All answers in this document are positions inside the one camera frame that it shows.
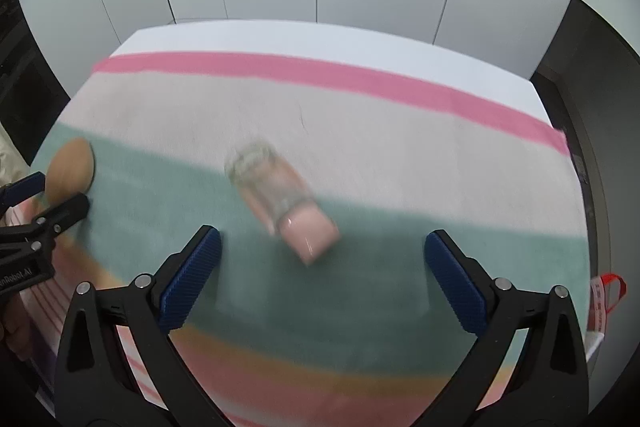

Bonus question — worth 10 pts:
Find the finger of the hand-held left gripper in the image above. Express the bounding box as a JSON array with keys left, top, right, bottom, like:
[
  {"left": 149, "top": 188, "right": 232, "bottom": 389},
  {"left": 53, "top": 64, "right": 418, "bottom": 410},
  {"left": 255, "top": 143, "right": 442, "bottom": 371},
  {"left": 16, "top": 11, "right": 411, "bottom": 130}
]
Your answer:
[
  {"left": 0, "top": 172, "right": 47, "bottom": 212},
  {"left": 0, "top": 193, "right": 91, "bottom": 254}
]

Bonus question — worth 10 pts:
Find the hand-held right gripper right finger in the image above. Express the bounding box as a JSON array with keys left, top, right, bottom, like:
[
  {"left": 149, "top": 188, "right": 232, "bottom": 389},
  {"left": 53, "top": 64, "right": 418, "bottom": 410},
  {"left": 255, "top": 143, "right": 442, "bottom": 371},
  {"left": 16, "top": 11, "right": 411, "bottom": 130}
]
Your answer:
[{"left": 424, "top": 229, "right": 590, "bottom": 427}]

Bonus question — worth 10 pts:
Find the person's left hand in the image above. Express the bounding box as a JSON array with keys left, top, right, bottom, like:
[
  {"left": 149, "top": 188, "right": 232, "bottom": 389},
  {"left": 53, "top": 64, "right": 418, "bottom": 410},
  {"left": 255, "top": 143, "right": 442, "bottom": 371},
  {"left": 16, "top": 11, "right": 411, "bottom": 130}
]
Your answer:
[{"left": 0, "top": 294, "right": 33, "bottom": 353}]

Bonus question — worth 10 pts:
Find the brown bread bun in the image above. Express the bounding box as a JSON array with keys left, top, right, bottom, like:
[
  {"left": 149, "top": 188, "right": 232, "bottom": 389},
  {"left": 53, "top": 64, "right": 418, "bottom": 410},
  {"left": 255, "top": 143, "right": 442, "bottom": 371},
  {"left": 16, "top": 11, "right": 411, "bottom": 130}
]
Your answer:
[{"left": 44, "top": 138, "right": 95, "bottom": 208}]

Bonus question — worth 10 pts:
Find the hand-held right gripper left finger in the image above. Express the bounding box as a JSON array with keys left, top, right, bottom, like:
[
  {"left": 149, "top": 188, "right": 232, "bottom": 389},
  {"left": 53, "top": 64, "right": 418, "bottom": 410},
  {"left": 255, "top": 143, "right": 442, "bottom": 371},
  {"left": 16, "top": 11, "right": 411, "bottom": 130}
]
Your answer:
[{"left": 54, "top": 224, "right": 222, "bottom": 427}]

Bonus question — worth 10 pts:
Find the red and white tag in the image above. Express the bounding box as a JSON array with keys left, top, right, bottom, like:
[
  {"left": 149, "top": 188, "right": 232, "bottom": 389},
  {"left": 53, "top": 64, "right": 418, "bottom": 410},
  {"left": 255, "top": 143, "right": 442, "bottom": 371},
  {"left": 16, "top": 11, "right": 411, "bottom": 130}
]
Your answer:
[{"left": 589, "top": 273, "right": 628, "bottom": 335}]

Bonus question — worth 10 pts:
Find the striped colourful cloth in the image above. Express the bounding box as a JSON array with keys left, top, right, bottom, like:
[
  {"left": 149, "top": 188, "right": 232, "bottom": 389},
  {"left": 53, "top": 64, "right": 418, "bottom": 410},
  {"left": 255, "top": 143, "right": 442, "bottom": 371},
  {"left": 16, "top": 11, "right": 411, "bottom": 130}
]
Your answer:
[{"left": 30, "top": 52, "right": 591, "bottom": 427}]

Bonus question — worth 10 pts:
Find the glass bottle pink cap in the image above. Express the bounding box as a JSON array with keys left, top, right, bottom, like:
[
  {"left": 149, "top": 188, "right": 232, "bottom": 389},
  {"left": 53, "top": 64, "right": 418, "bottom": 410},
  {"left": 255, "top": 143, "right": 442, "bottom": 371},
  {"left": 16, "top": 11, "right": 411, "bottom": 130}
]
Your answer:
[{"left": 224, "top": 139, "right": 341, "bottom": 267}]

